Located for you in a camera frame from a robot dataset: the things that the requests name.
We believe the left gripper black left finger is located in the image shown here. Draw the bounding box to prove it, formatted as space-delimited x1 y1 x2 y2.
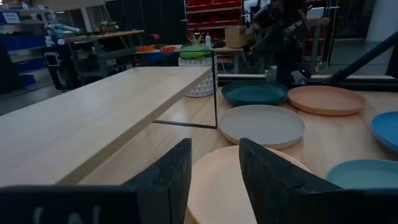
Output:
123 138 193 224

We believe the wooden shelf with black frame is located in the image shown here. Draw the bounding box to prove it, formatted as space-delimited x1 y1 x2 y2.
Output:
0 51 218 187

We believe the peach cream plate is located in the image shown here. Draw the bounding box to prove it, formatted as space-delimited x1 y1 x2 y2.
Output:
186 145 312 224

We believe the green potted plant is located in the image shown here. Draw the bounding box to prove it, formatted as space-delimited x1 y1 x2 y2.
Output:
179 32 214 60

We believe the terracotta orange plate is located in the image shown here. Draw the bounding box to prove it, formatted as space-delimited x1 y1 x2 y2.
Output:
287 85 366 117

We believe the white round pillar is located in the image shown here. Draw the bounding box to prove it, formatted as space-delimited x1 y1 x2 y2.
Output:
366 0 398 43

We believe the white triangle-patterned plant pot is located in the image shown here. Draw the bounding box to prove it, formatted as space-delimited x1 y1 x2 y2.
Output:
178 55 218 98

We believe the beige grey plate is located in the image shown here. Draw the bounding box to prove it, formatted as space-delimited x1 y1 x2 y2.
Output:
218 104 306 149

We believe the black rig frame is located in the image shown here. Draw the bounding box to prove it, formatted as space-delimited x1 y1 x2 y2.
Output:
217 30 398 91

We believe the red storage bin rack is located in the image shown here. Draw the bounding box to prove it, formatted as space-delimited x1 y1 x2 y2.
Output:
185 0 244 41

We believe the light teal plate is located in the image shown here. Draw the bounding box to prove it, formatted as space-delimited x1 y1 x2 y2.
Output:
325 159 398 190

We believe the wooden top workbench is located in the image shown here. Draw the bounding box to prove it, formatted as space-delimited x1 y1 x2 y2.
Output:
64 29 146 78

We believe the blue storage bin shelf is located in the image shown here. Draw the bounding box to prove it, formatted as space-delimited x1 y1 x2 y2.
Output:
0 7 57 91

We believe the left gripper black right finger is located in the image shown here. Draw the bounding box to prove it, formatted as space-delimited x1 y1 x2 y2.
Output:
238 138 341 224

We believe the cardboard box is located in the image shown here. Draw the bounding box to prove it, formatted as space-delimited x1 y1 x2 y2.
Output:
224 26 249 49

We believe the blue plate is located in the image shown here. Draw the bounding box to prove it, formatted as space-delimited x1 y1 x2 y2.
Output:
371 111 398 155

